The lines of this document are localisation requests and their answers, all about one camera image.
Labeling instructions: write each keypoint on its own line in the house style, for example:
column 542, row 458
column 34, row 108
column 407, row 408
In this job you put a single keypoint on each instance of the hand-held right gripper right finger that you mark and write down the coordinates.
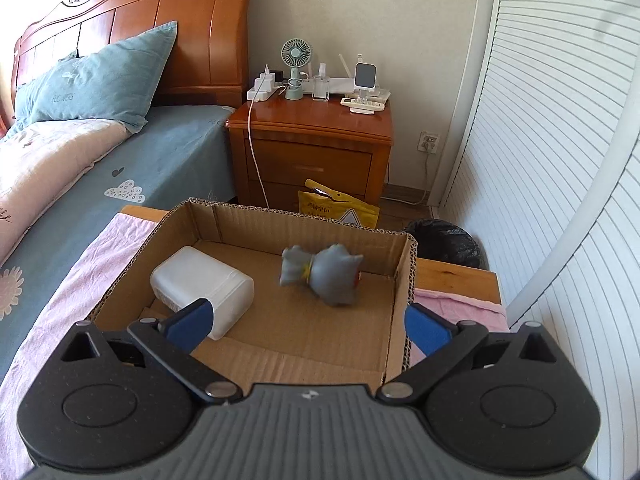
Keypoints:
column 425, row 327

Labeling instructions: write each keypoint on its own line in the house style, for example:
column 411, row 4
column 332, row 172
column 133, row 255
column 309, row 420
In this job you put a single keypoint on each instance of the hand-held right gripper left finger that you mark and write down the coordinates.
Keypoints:
column 192, row 325

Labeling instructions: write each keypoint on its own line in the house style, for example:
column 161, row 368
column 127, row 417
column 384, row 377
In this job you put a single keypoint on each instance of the white plastic bottle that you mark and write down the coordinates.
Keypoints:
column 200, row 275

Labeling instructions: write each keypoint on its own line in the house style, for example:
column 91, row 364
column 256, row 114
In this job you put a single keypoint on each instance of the grey rubber toy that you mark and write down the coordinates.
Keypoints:
column 335, row 275

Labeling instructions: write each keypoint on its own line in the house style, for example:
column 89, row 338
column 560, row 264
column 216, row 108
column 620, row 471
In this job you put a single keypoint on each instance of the cardboard box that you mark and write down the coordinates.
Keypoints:
column 300, row 350

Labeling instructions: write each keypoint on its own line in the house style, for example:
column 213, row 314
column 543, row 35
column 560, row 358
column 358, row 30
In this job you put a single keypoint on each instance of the black trash bin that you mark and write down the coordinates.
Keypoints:
column 445, row 242

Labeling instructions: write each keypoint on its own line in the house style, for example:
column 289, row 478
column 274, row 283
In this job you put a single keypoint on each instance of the pink cloth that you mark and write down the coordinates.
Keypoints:
column 75, row 285

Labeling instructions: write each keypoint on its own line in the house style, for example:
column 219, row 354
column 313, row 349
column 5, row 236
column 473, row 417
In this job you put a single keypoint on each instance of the yellow plastic bag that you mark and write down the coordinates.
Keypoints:
column 325, row 210

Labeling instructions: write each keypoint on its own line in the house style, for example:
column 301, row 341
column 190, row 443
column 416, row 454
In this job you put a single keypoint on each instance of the blue bed sheet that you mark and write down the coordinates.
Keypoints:
column 165, row 160

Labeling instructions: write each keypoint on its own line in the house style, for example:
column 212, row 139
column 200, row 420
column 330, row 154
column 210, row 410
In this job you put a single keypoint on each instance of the wooden nightstand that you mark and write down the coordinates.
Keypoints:
column 310, row 125

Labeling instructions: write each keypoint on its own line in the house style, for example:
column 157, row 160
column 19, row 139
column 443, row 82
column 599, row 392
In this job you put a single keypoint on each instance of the white remote control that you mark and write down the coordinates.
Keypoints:
column 362, row 103

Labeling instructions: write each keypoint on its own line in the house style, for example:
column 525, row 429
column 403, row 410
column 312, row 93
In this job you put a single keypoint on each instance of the white louvered closet door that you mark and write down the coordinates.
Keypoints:
column 525, row 110

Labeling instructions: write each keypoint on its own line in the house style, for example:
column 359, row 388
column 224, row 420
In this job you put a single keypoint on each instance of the white power strip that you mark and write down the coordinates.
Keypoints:
column 260, row 95

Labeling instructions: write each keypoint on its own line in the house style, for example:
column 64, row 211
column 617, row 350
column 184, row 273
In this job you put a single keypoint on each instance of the white charger plug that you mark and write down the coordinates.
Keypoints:
column 265, row 79

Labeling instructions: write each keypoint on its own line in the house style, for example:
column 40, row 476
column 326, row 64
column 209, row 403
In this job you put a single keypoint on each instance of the blue pillow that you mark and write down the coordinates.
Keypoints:
column 100, row 80

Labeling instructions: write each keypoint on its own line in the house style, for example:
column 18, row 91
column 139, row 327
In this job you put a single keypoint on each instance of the clear spray bottle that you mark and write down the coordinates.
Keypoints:
column 321, row 85

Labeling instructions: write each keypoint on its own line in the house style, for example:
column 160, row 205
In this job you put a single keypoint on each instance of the small green desk fan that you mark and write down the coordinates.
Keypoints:
column 296, row 53

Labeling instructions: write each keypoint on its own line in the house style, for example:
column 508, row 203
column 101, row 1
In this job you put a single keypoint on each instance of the wooden bed headboard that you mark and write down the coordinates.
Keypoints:
column 200, row 25

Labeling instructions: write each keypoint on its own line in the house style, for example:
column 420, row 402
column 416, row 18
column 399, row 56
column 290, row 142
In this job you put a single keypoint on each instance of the white wall socket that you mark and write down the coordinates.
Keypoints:
column 429, row 142

